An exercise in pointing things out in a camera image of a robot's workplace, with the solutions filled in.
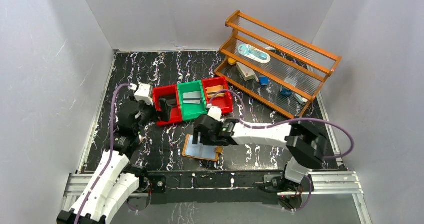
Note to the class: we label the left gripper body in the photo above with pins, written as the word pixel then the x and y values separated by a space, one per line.
pixel 154 113

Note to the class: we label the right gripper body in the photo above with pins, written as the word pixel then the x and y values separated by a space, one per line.
pixel 201 133

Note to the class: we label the orange card holder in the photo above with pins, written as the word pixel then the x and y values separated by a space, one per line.
pixel 200 151

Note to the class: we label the silver VIP card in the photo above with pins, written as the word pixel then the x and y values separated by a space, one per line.
pixel 192 94

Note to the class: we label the gold card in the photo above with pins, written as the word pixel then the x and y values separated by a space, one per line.
pixel 215 93
pixel 210 90

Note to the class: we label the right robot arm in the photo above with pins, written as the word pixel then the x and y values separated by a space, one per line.
pixel 305 142

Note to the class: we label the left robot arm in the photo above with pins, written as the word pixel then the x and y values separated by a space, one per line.
pixel 115 178

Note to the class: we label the grey card in bin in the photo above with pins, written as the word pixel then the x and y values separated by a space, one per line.
pixel 192 100

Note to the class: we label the gold card in bin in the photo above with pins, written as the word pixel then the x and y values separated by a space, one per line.
pixel 215 93

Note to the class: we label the left red bin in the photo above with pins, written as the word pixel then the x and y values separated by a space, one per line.
pixel 176 115

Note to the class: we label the red bin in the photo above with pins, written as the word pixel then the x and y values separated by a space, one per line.
pixel 176 115
pixel 222 99

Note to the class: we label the green bin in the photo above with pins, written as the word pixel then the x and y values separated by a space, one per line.
pixel 191 111

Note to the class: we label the right red bin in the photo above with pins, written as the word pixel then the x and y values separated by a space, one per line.
pixel 222 99

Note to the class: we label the white small box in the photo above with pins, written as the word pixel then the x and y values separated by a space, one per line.
pixel 246 72

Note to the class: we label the blue round object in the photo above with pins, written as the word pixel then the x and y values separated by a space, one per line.
pixel 263 80

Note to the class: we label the yellow small object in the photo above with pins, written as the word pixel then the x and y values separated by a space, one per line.
pixel 231 61

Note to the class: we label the dark blue cup object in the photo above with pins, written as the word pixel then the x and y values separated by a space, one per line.
pixel 285 91

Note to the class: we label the blue packaged tool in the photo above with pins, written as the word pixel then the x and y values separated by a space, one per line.
pixel 253 53

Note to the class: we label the orange wooden rack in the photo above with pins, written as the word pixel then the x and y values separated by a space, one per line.
pixel 295 64

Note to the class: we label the light blue white object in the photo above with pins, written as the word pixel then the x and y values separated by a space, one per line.
pixel 300 99

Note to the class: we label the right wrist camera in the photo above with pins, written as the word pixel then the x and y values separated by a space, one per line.
pixel 214 111

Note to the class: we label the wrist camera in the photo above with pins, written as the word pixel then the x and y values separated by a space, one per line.
pixel 214 111
pixel 143 92

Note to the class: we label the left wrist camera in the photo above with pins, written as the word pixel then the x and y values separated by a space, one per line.
pixel 143 92

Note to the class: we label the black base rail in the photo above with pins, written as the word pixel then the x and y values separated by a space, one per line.
pixel 217 186

